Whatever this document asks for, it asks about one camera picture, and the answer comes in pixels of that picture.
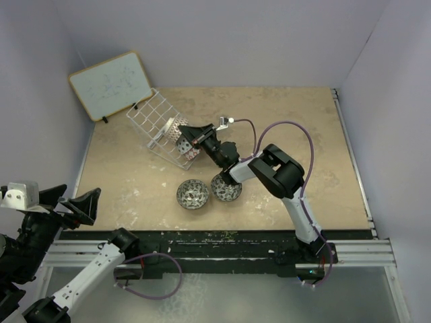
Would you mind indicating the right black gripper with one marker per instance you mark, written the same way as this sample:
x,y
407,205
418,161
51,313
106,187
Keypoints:
x,y
198,136

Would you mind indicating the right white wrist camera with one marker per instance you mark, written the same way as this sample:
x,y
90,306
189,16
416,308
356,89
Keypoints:
x,y
224,123

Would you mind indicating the brown lattice pattern bowl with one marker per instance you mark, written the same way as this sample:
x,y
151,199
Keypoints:
x,y
171,128

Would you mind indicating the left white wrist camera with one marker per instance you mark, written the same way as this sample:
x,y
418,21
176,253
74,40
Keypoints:
x,y
21,196

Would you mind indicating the black floral bowl middle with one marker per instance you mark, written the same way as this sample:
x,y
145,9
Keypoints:
x,y
225,192

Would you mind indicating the yellow framed whiteboard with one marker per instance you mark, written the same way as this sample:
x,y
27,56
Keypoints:
x,y
111,86

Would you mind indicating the white wire dish rack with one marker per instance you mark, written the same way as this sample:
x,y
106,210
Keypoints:
x,y
149,116

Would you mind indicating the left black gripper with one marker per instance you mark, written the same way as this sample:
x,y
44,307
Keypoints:
x,y
83,206

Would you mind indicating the black mounting base rail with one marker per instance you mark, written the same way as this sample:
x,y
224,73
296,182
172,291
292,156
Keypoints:
x,y
274,252

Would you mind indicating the black floral bowl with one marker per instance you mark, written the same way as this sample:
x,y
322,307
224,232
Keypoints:
x,y
225,192
192,194

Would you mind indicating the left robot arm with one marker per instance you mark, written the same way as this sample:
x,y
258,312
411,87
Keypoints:
x,y
24,264

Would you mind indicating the black floral bowl left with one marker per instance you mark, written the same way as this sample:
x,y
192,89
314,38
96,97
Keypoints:
x,y
192,194

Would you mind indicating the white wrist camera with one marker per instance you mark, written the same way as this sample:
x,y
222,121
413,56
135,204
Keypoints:
x,y
21,196
224,123

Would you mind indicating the blue patterned bowl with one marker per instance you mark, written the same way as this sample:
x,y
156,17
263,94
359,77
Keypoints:
x,y
182,145

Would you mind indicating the red white patterned bowl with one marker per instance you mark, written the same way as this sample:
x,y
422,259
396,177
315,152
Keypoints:
x,y
192,153

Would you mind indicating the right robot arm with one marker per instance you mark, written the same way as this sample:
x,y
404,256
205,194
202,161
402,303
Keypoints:
x,y
281,175

